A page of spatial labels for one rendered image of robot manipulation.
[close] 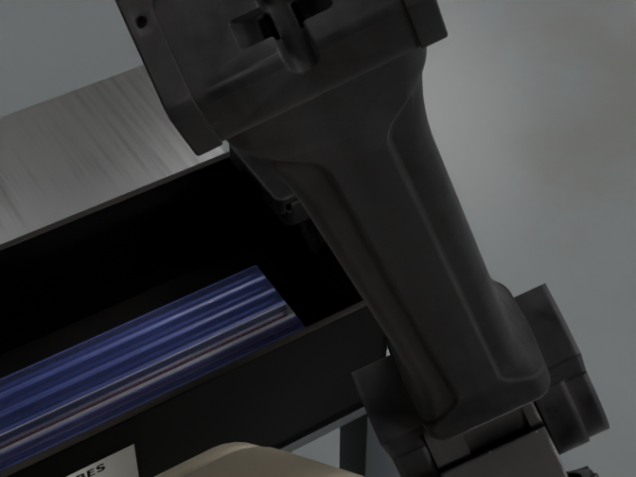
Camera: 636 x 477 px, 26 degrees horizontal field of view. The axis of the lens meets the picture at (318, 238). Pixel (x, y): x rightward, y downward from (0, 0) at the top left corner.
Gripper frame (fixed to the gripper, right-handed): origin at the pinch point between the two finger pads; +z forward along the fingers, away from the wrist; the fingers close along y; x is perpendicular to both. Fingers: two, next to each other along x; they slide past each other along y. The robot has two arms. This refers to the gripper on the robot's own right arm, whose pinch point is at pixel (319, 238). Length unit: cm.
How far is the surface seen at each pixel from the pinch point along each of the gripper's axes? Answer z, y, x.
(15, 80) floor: 99, -23, -143
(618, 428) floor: 97, -65, -21
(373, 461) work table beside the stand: 25.4, -3.2, 3.5
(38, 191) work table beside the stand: 16.1, 9.9, -30.6
